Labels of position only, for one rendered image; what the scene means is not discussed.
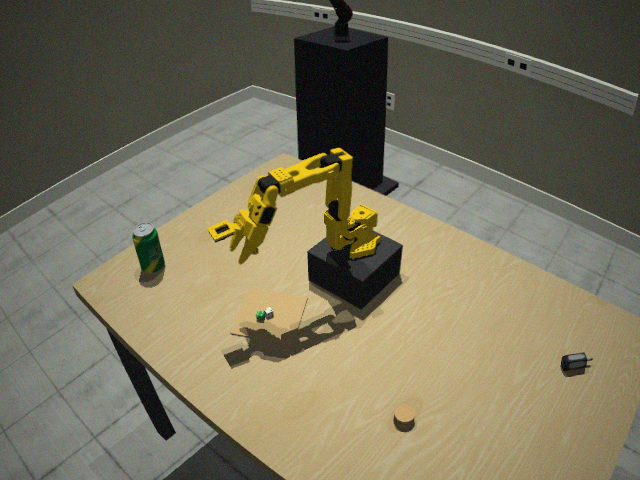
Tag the brown cylinder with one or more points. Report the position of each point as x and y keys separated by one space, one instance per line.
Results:
x=404 y=416

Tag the green drink can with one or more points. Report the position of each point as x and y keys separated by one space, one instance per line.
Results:
x=148 y=248

